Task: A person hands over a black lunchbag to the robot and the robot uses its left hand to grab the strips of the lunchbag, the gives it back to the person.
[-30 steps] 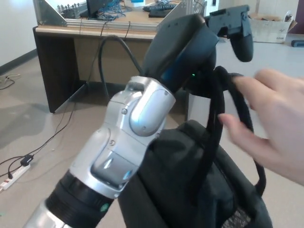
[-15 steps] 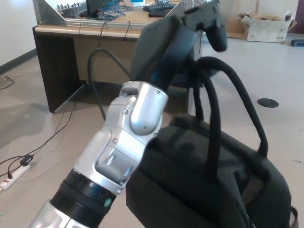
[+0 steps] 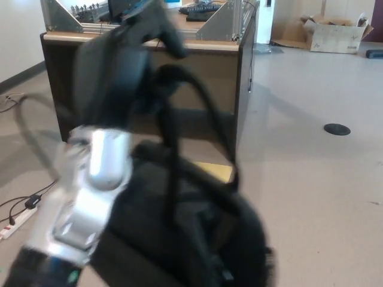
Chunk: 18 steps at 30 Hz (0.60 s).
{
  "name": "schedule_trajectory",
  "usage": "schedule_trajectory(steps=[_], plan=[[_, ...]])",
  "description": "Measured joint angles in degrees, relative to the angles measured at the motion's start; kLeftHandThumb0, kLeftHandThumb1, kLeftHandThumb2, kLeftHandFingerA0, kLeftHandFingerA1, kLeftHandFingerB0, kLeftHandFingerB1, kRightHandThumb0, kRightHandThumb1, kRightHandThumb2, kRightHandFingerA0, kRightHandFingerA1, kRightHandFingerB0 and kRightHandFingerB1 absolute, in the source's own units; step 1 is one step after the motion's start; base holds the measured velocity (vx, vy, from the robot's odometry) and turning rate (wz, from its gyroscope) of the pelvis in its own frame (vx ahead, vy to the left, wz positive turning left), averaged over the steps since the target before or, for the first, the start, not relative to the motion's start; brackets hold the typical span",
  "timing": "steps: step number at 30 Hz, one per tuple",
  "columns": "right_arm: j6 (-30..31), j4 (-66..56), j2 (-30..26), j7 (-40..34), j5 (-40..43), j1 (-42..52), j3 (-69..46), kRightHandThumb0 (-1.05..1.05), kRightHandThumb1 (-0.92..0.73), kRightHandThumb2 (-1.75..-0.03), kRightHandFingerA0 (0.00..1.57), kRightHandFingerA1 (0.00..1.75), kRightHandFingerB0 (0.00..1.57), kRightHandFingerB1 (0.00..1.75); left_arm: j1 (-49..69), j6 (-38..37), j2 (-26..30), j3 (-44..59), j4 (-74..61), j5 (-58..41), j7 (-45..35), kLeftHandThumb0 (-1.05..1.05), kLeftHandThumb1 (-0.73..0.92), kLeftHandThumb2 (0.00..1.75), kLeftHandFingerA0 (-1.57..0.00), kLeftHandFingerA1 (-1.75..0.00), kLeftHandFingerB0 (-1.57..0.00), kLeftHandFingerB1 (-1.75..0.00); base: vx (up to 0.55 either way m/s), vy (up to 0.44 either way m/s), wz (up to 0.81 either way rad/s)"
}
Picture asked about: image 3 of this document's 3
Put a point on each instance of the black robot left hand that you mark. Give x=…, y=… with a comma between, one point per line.
x=110, y=80

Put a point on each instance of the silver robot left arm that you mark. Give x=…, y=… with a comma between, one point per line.
x=101, y=161

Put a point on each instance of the black monitor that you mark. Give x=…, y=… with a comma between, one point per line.
x=115, y=7

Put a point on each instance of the row of metal bolts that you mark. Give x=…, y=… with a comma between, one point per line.
x=85, y=9

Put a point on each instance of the white box with fiducial tag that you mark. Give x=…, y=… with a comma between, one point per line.
x=173, y=1

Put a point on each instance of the black and wood desk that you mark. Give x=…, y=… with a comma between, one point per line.
x=215, y=77

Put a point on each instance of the flat black device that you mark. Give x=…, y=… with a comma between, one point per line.
x=197, y=16

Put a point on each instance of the black keyboard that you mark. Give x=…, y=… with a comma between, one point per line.
x=203, y=7

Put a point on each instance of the yellow paper sheet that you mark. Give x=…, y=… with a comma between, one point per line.
x=215, y=170

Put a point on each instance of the black power adapter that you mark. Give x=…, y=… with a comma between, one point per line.
x=33, y=201

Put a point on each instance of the clear plastic bag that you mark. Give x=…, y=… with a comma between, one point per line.
x=267, y=50

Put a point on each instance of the white power strip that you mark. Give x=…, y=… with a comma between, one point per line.
x=18, y=222

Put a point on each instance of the flat cardboard sheet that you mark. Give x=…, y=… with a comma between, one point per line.
x=291, y=36

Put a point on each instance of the open cardboard box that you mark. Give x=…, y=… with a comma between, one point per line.
x=335, y=40

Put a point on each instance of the round black floor cover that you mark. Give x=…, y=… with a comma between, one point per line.
x=336, y=129

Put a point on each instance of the blue block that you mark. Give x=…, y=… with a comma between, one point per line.
x=374, y=54

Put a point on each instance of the aluminium extrusion frame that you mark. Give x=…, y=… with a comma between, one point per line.
x=64, y=21

